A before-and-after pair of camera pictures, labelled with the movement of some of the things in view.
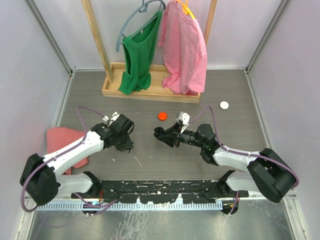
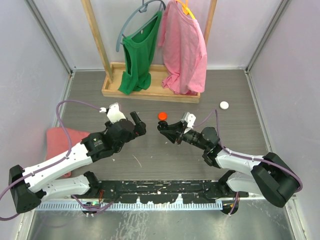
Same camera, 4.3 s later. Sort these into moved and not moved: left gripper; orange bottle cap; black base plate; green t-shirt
Moved: left gripper
Not moved: green t-shirt; black base plate; orange bottle cap
